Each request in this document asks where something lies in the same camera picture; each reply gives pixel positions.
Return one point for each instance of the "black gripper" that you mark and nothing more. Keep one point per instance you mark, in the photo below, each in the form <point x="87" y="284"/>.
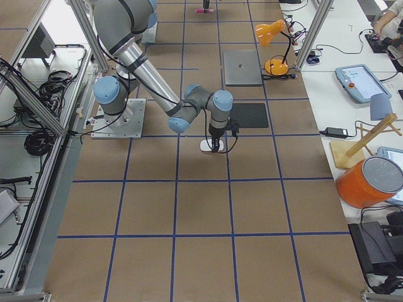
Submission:
<point x="216" y="130"/>

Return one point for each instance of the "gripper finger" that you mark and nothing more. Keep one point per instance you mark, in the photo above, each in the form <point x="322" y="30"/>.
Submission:
<point x="206" y="4"/>

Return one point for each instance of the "pink marker pen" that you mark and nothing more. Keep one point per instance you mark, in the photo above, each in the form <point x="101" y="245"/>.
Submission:
<point x="204" y="10"/>

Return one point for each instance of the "white computer mouse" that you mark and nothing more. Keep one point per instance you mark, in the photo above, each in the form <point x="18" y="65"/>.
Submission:
<point x="205" y="145"/>

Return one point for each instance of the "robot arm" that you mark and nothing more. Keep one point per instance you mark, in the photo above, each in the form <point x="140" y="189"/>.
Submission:
<point x="118" y="23"/>

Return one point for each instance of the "black mousepad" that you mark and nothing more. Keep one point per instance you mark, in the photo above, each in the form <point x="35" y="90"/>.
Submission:
<point x="250" y="115"/>

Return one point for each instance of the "grey closed laptop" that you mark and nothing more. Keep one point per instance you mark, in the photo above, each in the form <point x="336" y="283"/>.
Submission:
<point x="241" y="68"/>

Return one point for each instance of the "black power adapter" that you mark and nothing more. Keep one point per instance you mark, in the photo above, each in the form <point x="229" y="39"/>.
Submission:
<point x="337" y="132"/>

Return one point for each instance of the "wooden stand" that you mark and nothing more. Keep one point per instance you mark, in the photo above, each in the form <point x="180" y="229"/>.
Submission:
<point x="348" y="153"/>

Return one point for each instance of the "blue teach pendant tablet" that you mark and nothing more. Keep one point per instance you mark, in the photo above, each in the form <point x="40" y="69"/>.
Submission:
<point x="360" y="83"/>

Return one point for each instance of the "orange cylindrical container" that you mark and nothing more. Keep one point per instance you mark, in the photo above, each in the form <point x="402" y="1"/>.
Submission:
<point x="371" y="181"/>

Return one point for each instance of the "black box device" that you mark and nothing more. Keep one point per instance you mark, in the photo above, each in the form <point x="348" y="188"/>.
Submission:
<point x="374" y="252"/>

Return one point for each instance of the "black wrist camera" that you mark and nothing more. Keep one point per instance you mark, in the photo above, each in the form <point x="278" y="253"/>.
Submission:
<point x="233" y="126"/>

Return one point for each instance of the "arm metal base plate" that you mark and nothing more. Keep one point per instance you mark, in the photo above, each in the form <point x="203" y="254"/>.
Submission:
<point x="128" y="125"/>

